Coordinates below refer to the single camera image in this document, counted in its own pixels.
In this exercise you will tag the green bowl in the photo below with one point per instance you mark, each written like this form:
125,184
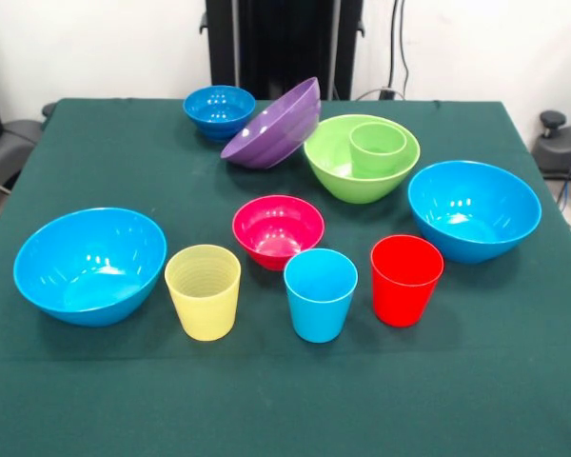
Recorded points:
357,188

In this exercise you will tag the purple bowl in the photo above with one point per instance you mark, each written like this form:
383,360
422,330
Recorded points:
276,133

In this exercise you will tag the large light blue bowl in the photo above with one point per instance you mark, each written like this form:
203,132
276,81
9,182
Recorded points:
90,266
473,214

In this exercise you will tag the pink bowl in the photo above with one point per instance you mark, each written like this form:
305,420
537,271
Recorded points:
276,228

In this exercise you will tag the light blue cup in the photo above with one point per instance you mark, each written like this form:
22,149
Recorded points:
319,309

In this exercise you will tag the yellow cup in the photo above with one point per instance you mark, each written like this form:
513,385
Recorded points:
204,304

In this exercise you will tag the red cup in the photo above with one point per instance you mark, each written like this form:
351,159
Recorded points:
402,290

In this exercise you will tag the small dark blue bowl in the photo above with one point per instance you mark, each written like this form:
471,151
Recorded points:
216,112

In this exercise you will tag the dark green tablecloth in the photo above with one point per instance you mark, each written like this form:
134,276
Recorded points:
285,395

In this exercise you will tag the grey pedestal foot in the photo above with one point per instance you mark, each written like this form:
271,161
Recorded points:
561,147
9,147

